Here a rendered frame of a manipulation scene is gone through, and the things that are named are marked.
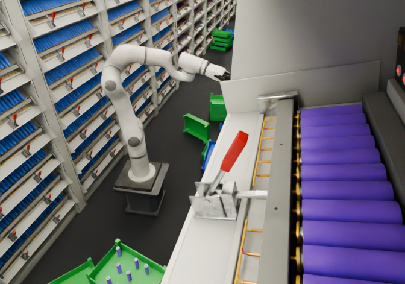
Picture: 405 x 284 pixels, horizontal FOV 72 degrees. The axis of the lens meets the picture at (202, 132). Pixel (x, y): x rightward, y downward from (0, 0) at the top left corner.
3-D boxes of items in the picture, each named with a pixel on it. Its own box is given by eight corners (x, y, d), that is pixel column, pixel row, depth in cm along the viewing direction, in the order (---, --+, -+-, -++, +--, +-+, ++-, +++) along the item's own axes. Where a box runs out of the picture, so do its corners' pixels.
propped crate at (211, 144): (223, 176, 240) (223, 173, 234) (201, 172, 244) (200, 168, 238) (231, 147, 255) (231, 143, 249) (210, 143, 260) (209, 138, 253)
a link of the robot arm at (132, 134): (144, 132, 185) (146, 147, 172) (127, 136, 184) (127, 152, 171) (119, 62, 154) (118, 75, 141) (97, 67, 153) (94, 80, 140)
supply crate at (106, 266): (88, 282, 127) (85, 273, 122) (119, 247, 141) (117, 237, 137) (141, 318, 115) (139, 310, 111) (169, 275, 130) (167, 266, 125)
